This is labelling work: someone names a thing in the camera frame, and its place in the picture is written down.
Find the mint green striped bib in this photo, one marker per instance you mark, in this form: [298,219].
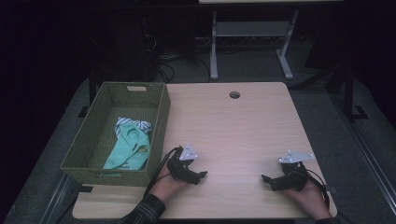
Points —
[130,149]

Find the black tape piece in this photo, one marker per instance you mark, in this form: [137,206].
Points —
[86,188]

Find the black metal stand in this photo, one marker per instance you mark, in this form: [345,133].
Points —
[348,93]

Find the person's right hand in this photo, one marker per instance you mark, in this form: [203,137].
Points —
[311,199]

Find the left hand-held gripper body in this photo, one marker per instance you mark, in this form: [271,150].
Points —
[179,168]

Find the white metal stand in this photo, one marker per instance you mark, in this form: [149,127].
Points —
[249,29]

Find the grey tape strip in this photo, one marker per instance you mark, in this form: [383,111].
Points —
[332,190]

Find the person's left hand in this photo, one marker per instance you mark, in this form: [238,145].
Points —
[165,188]

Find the green woven basket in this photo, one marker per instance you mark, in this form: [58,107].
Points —
[90,140]

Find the black metal post with bracket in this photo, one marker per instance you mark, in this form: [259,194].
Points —
[91,90]

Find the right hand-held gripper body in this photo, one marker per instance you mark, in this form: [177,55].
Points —
[295,177]

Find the metal floor rail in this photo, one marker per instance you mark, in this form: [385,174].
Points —
[56,199]
[367,149]

